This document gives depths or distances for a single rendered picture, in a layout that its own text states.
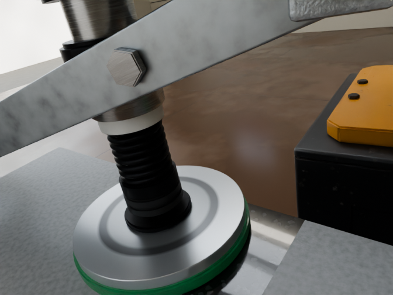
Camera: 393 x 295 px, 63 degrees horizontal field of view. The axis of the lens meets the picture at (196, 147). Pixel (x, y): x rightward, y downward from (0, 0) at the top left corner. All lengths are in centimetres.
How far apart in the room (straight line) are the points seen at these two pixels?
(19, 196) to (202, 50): 48
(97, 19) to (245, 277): 28
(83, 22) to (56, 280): 28
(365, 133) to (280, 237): 45
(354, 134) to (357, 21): 566
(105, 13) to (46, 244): 31
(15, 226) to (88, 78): 33
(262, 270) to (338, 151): 46
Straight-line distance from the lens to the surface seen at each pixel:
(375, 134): 78
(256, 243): 38
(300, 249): 37
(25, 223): 55
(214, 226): 36
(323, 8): 19
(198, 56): 23
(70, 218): 51
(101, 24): 30
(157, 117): 33
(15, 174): 73
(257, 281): 34
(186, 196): 40
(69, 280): 41
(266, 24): 21
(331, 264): 36
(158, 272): 33
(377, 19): 632
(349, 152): 76
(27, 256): 48
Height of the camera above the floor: 111
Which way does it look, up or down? 26 degrees down
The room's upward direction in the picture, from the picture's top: 12 degrees counter-clockwise
